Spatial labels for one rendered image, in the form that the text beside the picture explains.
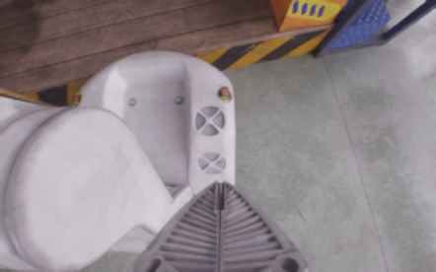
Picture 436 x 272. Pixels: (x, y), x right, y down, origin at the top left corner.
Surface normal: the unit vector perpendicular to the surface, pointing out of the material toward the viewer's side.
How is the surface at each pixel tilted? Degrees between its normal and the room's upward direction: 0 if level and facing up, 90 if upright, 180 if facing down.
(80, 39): 0
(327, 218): 0
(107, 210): 90
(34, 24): 0
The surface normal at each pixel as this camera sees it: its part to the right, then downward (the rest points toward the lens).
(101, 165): 1.00, -0.03
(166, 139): -0.04, -0.13
